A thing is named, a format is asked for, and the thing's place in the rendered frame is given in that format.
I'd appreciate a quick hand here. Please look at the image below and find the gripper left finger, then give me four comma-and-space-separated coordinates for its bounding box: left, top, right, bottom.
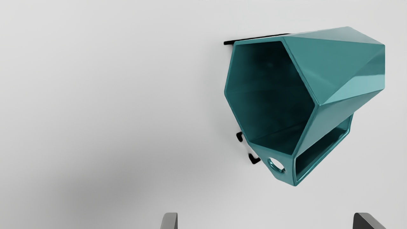
160, 212, 178, 229

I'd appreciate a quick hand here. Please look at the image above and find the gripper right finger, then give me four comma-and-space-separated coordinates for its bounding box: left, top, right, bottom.
353, 212, 387, 229

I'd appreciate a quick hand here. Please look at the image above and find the teal faceted mug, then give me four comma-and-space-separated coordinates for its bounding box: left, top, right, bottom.
224, 26, 385, 187

